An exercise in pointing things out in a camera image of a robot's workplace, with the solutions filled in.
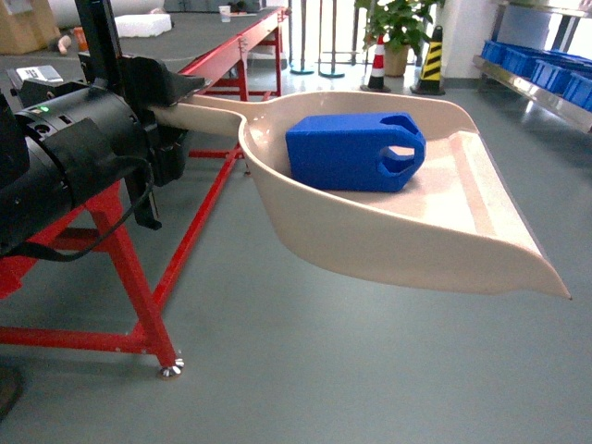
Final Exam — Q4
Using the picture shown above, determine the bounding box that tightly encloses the red white traffic cone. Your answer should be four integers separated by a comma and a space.
361, 35, 391, 93

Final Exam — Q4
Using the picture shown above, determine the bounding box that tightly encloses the large cardboard box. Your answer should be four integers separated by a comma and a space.
1, 0, 60, 55

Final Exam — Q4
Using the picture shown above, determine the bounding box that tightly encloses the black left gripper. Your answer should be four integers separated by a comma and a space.
17, 55, 206, 206

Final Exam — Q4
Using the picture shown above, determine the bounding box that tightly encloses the white paper cup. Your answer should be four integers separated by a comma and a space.
218, 5, 231, 23

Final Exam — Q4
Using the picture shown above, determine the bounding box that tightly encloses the black vertical mast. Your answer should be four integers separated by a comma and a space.
75, 0, 122, 93

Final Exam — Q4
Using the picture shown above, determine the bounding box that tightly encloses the green potted plant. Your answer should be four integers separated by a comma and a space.
354, 0, 445, 78

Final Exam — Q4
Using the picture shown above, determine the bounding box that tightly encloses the red metal table frame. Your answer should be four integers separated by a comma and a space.
1, 6, 289, 379

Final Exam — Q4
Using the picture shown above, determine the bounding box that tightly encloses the beige plastic dustpan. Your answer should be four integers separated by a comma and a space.
154, 91, 569, 297

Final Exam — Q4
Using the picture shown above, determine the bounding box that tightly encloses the steel flow rack shelf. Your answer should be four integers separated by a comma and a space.
473, 1, 591, 134

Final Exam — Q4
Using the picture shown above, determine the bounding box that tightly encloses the steel barrier stand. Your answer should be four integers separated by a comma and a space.
287, 1, 364, 79

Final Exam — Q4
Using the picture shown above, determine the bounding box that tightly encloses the black cable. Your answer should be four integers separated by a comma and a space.
13, 156, 155, 264

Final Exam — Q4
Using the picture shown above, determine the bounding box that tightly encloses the orange can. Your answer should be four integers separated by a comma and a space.
72, 26, 89, 51

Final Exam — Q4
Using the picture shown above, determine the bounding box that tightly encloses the wooden hand brush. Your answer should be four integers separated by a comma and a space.
56, 34, 72, 56

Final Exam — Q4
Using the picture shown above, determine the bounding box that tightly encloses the blue plastic part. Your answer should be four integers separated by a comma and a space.
285, 112, 426, 192

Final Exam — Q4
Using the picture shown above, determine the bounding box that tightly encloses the white foam block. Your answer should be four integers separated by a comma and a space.
115, 14, 173, 38

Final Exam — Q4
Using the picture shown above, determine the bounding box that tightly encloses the yellow black traffic cone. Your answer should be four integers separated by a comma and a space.
411, 25, 445, 95

